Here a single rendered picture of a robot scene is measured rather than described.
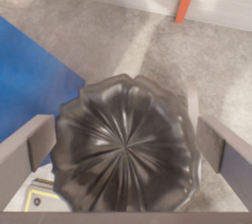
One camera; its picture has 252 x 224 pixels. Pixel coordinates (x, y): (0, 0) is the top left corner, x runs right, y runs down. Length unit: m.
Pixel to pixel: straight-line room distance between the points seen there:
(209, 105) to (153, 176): 0.76
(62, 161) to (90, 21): 1.11
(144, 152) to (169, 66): 0.75
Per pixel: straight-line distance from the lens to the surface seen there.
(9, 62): 0.73
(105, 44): 1.41
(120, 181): 0.76
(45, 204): 1.13
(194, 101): 0.78
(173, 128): 0.63
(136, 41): 1.40
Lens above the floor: 1.26
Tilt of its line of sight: 80 degrees down
